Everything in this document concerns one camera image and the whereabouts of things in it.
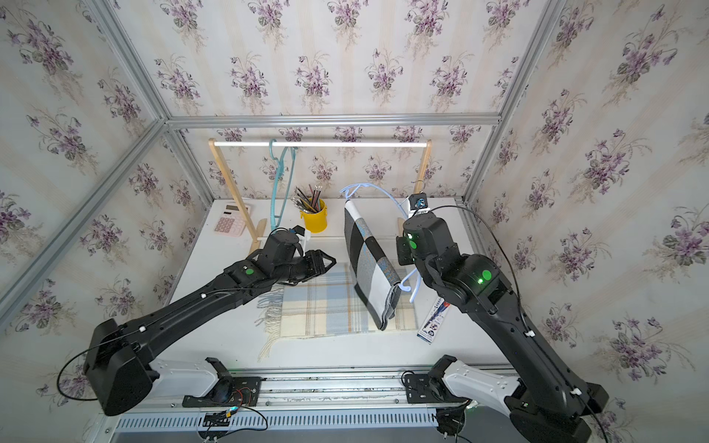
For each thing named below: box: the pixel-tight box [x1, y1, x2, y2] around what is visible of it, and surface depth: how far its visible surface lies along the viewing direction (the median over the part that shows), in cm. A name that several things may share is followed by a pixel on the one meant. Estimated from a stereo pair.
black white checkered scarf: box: [343, 199, 402, 331], surface depth 70 cm
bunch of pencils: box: [290, 183, 324, 214], surface depth 106 cm
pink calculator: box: [214, 203, 252, 238], surface depth 113 cm
